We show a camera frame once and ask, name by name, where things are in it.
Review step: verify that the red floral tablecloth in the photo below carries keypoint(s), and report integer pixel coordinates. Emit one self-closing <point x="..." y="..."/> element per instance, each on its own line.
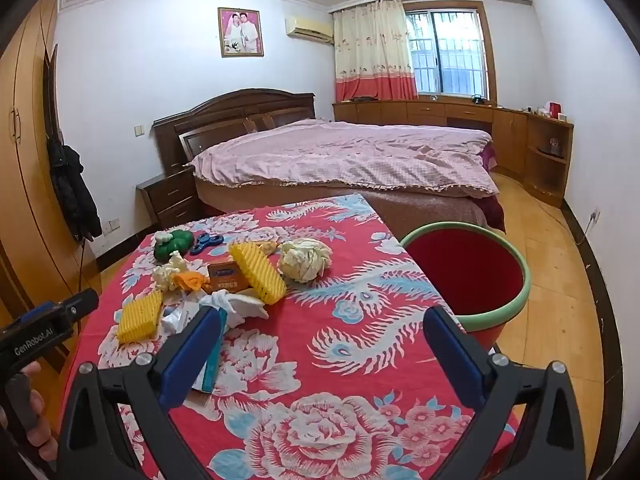
<point x="320" y="350"/>

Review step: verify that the white wall socket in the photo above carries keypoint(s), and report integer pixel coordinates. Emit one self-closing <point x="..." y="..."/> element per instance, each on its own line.
<point x="112" y="225"/>

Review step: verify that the small orange box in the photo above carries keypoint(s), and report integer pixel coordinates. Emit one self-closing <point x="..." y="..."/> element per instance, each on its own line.
<point x="225" y="275"/>

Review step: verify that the long wooden cabinet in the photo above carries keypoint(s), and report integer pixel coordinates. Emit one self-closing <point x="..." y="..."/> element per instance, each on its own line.
<point x="510" y="130"/>

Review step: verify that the white cauliflower toy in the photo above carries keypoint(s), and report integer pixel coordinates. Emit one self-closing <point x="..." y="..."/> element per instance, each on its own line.
<point x="302" y="260"/>

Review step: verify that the black jacket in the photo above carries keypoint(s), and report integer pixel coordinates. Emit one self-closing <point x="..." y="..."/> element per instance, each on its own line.
<point x="75" y="190"/>

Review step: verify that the person's left hand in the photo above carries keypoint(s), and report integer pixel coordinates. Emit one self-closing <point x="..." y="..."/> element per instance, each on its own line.
<point x="44" y="440"/>

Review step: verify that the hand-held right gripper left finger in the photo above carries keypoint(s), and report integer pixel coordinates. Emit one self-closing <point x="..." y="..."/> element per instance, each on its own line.
<point x="192" y="360"/>

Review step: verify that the black telephone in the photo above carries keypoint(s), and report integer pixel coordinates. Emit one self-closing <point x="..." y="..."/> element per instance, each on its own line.
<point x="478" y="99"/>

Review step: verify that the teal and white box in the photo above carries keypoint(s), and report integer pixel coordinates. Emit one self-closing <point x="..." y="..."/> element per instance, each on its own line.
<point x="212" y="365"/>

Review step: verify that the yellow foam net sleeve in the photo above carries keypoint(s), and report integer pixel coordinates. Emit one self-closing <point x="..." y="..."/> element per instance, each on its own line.
<point x="257" y="272"/>
<point x="137" y="317"/>

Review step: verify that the pink quilt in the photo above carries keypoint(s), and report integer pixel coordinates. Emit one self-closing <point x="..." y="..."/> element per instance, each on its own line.
<point x="340" y="155"/>

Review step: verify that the brown wooden nightstand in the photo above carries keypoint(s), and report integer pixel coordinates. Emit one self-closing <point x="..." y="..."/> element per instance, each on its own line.
<point x="172" y="195"/>

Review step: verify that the small shelf ornament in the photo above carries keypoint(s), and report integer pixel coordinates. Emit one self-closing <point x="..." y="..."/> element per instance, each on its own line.
<point x="554" y="146"/>

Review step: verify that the barred window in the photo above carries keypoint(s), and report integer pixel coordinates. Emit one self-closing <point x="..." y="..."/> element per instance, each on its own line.
<point x="455" y="50"/>

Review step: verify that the red plastic bucket green rim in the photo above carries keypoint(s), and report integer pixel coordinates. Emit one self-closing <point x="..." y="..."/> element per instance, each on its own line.
<point x="465" y="270"/>

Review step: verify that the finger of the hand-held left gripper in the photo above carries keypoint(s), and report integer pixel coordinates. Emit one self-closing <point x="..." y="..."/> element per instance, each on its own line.
<point x="82" y="300"/>

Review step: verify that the framed wall photo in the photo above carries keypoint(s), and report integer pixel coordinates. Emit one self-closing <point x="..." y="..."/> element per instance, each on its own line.
<point x="242" y="30"/>

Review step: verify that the brown wooden bed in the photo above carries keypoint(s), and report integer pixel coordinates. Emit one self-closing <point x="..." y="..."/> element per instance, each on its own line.
<point x="225" y="110"/>

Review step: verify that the wall socket with plug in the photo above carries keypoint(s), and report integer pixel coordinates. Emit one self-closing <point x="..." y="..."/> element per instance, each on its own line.
<point x="594" y="215"/>

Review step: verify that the wooden wardrobe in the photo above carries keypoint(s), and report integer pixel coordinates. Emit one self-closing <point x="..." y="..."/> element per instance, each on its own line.
<point x="25" y="160"/>

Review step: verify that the orange snack wrapper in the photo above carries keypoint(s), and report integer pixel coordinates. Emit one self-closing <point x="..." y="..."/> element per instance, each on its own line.
<point x="190" y="280"/>

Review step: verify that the green toy broccoli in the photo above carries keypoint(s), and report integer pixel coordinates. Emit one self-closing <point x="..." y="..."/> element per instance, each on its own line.
<point x="172" y="245"/>

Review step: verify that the maroon bed sheet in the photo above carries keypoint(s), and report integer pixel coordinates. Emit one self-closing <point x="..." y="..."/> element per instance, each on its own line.
<point x="487" y="155"/>

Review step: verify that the cream and red curtain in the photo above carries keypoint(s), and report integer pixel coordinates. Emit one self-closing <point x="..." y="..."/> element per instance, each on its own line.
<point x="372" y="50"/>

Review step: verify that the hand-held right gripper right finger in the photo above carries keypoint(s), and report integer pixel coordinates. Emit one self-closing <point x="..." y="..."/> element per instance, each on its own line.
<point x="452" y="360"/>

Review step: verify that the wall air conditioner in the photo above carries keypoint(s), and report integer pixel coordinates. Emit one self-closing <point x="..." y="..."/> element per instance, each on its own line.
<point x="307" y="27"/>

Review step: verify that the blue fidget spinner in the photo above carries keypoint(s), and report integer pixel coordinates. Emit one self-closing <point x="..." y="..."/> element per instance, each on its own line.
<point x="205" y="244"/>

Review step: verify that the white tissue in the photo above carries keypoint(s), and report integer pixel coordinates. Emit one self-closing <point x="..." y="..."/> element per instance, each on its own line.
<point x="240" y="305"/>

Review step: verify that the red box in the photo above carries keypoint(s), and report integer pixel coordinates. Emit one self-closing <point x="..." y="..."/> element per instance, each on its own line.
<point x="554" y="110"/>

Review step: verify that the small beige paper scrap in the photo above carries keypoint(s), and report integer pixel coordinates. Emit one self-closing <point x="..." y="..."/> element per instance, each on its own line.
<point x="266" y="247"/>

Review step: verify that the clear plastic wrapper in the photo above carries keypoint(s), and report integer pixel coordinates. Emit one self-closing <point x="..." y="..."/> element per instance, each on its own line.
<point x="172" y="322"/>

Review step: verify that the white paper ball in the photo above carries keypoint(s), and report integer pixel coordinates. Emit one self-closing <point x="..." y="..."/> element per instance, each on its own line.
<point x="167" y="275"/>

